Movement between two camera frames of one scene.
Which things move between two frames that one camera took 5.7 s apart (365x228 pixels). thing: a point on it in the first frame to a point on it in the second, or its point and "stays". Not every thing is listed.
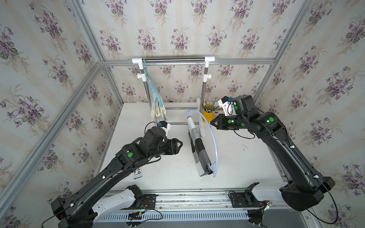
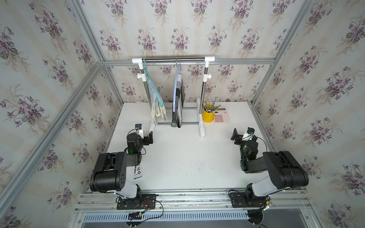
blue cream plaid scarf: x=156 y=110 stays
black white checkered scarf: x=200 y=156 to x=177 y=118
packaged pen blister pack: x=138 y=173 stays
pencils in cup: x=209 y=108 stays
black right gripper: x=220 y=124 to x=238 y=138
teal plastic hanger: x=159 y=100 stays
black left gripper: x=173 y=147 to x=146 y=139
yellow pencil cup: x=209 y=116 stays
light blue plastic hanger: x=216 y=166 to x=178 y=69
